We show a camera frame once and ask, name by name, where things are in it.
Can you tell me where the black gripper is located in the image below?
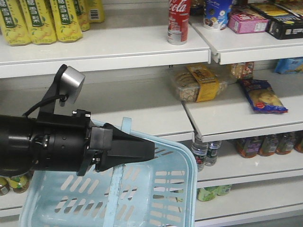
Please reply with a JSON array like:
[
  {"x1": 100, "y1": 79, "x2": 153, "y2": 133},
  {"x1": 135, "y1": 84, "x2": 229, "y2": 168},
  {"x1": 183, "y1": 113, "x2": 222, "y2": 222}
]
[{"x1": 31, "y1": 110, "x2": 155, "y2": 176}]

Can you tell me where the light blue plastic basket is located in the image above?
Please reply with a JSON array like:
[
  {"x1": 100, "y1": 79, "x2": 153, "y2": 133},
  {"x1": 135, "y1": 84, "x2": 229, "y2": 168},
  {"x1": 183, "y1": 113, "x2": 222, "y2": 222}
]
[{"x1": 19, "y1": 118, "x2": 197, "y2": 227}]

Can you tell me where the red coca cola can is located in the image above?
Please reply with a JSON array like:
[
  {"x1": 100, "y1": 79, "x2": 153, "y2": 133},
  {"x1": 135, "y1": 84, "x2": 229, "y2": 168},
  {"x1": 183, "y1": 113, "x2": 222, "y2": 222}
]
[{"x1": 168, "y1": 0, "x2": 191, "y2": 45}]

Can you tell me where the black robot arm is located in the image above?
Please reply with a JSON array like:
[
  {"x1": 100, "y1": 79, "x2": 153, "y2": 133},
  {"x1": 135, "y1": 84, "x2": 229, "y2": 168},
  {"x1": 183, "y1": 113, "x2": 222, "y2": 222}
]
[{"x1": 0, "y1": 110, "x2": 155, "y2": 177}]

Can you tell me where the clear water bottle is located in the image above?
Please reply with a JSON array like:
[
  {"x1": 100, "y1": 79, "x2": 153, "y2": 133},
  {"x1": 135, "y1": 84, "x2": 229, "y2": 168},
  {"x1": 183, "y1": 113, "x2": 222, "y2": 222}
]
[
  {"x1": 205, "y1": 140, "x2": 222, "y2": 166},
  {"x1": 191, "y1": 134, "x2": 208, "y2": 172}
]

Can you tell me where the clear cookie box yellow label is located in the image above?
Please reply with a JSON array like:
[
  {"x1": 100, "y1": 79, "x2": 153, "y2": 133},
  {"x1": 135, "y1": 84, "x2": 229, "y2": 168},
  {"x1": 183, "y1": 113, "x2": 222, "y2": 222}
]
[{"x1": 170, "y1": 63, "x2": 236, "y2": 103}]

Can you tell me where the yellow pear drink bottle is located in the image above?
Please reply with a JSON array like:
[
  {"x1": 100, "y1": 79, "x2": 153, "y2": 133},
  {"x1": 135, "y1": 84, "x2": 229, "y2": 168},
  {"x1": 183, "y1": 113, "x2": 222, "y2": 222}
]
[
  {"x1": 0, "y1": 0, "x2": 31, "y2": 46},
  {"x1": 20, "y1": 0, "x2": 57, "y2": 45},
  {"x1": 50, "y1": 0, "x2": 83, "y2": 43}
]

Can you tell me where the white metal shelf unit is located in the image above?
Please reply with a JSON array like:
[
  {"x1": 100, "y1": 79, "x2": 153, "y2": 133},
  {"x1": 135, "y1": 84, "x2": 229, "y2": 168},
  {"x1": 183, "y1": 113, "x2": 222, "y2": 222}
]
[{"x1": 0, "y1": 0, "x2": 303, "y2": 227}]

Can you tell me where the blue chips bag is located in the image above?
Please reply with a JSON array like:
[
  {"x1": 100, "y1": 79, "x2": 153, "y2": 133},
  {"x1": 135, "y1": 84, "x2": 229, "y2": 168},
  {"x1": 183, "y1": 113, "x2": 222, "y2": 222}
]
[{"x1": 239, "y1": 79, "x2": 288, "y2": 114}]

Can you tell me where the blue white cup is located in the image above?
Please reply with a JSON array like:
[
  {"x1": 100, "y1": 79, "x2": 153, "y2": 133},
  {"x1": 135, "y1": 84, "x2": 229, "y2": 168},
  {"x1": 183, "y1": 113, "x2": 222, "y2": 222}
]
[{"x1": 203, "y1": 0, "x2": 233, "y2": 31}]

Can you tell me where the pink snack box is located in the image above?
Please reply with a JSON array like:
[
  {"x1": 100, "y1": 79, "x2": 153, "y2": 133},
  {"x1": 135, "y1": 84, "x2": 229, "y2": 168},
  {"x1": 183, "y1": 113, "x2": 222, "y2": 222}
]
[{"x1": 228, "y1": 10, "x2": 268, "y2": 34}]

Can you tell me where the black snack box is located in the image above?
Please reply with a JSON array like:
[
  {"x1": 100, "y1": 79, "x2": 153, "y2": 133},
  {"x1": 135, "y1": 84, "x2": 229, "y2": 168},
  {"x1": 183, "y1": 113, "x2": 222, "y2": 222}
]
[{"x1": 248, "y1": 2, "x2": 303, "y2": 40}]

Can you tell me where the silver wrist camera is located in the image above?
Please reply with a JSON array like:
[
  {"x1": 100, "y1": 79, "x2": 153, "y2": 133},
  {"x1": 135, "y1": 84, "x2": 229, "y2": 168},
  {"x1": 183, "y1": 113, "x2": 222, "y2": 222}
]
[{"x1": 59, "y1": 66, "x2": 85, "y2": 104}]

